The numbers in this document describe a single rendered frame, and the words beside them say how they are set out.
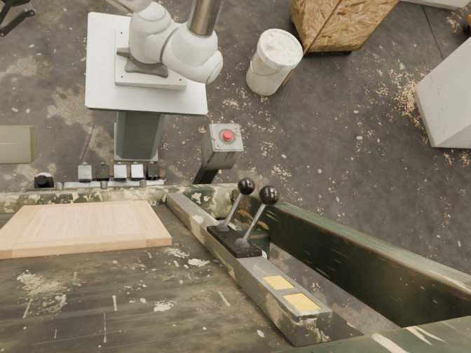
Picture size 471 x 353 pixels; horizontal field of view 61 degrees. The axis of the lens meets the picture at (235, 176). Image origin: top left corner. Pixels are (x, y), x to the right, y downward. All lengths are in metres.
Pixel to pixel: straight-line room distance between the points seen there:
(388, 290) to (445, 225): 2.50
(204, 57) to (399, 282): 1.11
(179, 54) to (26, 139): 1.37
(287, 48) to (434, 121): 1.34
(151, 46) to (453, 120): 2.34
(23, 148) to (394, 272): 0.61
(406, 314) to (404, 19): 3.72
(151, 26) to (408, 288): 1.27
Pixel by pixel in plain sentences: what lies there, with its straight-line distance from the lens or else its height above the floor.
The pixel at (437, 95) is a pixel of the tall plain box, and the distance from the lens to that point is 3.45.
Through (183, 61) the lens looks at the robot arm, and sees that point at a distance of 1.58.
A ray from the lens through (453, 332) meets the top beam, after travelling 0.38.
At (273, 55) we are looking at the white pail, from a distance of 2.65.
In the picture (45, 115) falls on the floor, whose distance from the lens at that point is 2.58.
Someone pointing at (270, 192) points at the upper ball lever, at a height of 1.56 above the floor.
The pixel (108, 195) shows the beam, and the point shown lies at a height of 0.90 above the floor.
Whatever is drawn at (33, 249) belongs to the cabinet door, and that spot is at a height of 1.31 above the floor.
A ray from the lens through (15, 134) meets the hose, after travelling 0.23.
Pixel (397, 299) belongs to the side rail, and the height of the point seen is 1.60.
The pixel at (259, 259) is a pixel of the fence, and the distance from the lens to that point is 0.69.
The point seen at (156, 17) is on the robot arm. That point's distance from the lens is 1.62.
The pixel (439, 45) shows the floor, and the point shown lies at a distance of 4.32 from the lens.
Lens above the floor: 2.18
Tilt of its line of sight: 60 degrees down
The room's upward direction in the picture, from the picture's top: 36 degrees clockwise
